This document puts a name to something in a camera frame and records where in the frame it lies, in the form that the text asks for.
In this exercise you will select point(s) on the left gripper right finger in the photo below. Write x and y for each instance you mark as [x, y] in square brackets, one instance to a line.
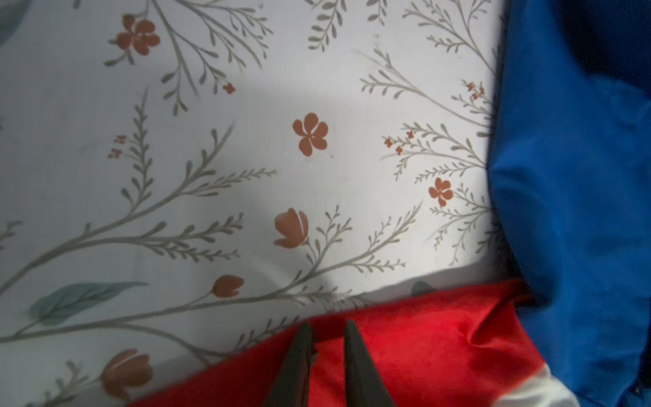
[363, 384]

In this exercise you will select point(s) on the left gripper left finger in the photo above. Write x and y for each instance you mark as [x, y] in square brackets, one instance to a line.
[292, 385]

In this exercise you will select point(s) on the blue red white jacket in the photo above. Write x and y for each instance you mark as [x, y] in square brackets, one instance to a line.
[569, 173]

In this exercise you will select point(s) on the floral table mat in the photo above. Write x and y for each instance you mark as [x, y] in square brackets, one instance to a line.
[181, 180]

